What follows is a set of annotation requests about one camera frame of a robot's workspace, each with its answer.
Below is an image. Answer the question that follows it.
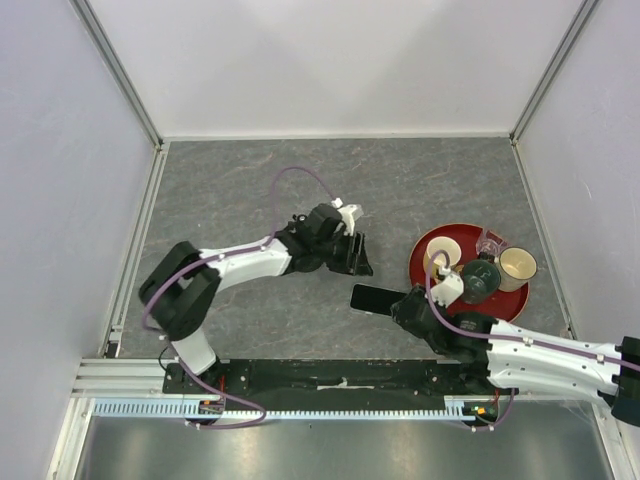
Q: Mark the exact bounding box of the black smartphone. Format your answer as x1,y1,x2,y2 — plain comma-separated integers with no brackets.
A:
349,284,406,317

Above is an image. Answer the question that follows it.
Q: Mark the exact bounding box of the black phone stand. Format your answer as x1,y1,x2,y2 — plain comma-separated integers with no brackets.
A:
291,214,310,232

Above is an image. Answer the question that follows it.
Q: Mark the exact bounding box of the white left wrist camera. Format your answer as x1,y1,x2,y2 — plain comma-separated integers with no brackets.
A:
330,197,364,236

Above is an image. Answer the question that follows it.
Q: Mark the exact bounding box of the cream mug right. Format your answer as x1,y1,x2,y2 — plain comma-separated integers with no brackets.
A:
496,247,538,292

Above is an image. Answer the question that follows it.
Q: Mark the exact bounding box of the dark green cup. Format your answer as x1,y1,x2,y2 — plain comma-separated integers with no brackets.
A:
461,259,501,305

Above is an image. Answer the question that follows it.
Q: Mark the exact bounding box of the round red tray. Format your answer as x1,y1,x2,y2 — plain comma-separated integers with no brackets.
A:
408,223,529,322

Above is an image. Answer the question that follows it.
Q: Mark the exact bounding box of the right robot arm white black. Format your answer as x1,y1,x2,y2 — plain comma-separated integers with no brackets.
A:
390,285,639,427

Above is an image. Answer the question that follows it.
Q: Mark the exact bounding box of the light blue cable duct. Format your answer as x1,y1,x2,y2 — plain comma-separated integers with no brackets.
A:
93,398,476,422

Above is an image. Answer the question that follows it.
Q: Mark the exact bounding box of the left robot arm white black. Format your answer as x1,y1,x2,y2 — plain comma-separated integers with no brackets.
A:
138,200,373,393

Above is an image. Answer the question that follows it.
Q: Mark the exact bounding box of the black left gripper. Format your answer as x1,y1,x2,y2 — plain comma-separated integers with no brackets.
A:
314,229,373,277

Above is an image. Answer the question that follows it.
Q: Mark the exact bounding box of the yellow mug with handle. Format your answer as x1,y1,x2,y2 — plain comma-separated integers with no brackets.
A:
423,236,462,279

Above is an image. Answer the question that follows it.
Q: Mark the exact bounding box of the clear plastic wrapper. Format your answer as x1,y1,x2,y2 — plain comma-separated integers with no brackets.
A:
475,228,509,263

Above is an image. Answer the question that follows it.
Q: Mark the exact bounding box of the aluminium frame rail front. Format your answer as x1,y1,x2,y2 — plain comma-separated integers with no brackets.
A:
69,357,617,401

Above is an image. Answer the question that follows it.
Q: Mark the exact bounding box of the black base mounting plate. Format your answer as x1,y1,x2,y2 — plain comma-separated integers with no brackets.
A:
162,357,521,412

